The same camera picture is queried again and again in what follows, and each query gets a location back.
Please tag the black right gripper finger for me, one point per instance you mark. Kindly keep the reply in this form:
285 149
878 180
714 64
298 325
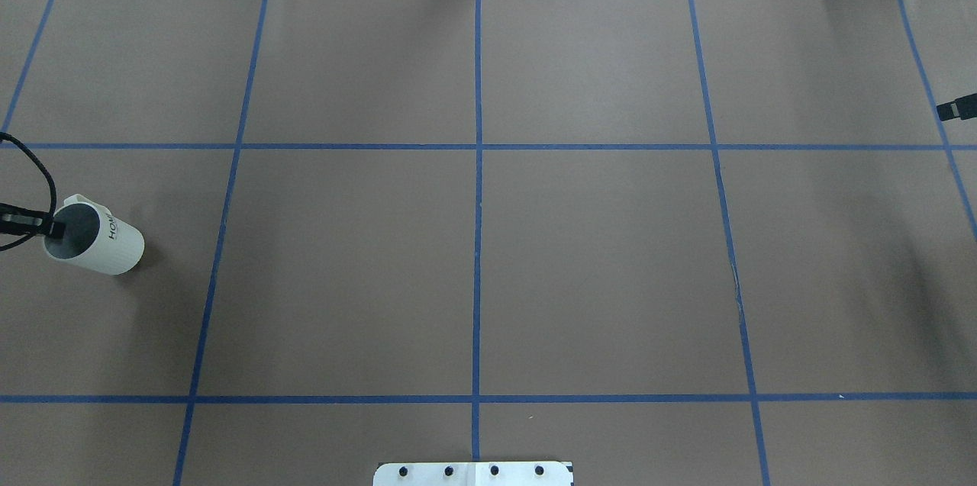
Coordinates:
962 108

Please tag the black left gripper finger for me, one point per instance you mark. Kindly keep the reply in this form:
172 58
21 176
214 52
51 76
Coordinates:
31 225

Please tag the white ribbed HOME mug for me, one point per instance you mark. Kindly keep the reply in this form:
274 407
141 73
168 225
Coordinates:
94 239

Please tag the white camera stand base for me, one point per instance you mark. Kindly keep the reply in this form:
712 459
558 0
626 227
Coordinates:
475 473

